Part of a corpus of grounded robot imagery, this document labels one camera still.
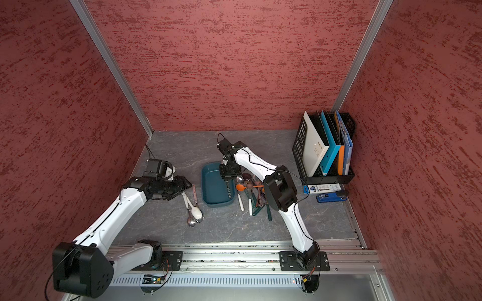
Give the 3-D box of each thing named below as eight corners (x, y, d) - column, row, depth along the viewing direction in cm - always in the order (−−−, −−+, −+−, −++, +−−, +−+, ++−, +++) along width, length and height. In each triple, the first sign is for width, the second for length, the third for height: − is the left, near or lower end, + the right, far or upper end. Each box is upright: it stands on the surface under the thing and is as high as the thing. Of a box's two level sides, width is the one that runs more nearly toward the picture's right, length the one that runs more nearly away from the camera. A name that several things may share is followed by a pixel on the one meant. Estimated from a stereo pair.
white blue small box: (304, 194, 96) (306, 191, 94) (302, 187, 98) (303, 184, 96) (340, 190, 98) (342, 188, 95) (337, 184, 100) (339, 181, 98)
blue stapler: (318, 203, 93) (320, 200, 90) (315, 196, 95) (317, 193, 92) (348, 200, 94) (351, 197, 91) (344, 193, 97) (347, 189, 94)
